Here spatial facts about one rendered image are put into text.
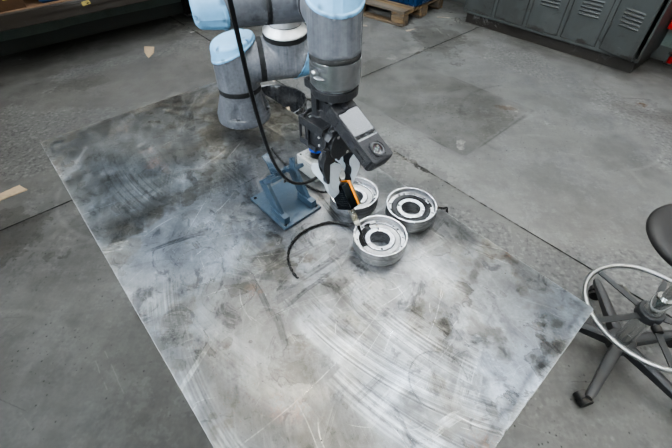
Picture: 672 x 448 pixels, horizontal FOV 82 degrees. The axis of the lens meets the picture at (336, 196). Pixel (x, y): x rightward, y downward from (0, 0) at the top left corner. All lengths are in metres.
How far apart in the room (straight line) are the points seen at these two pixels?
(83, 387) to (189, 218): 0.98
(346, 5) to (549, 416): 1.43
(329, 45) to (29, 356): 1.65
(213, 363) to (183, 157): 0.56
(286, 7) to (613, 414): 1.58
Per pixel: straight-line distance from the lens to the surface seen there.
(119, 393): 1.67
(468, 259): 0.81
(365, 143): 0.57
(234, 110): 1.12
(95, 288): 1.97
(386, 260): 0.73
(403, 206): 0.85
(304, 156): 0.93
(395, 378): 0.66
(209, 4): 0.61
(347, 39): 0.54
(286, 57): 1.07
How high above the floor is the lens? 1.41
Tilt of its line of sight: 43 degrees down
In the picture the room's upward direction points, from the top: straight up
